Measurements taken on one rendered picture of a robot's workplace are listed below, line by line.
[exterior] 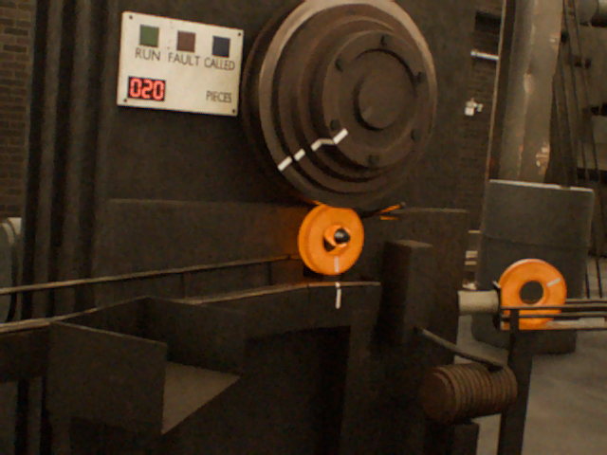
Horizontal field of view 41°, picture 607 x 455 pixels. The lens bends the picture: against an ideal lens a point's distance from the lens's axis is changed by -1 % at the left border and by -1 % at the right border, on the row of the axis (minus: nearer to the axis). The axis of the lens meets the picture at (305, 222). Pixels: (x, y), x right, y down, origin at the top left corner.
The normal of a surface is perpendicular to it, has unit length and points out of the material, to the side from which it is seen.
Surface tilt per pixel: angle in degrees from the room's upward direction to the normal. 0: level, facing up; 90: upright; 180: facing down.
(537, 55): 90
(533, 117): 90
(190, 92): 90
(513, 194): 90
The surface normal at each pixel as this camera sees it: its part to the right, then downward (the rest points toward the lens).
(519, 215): -0.56, 0.04
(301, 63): -0.42, -0.28
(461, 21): 0.55, 0.13
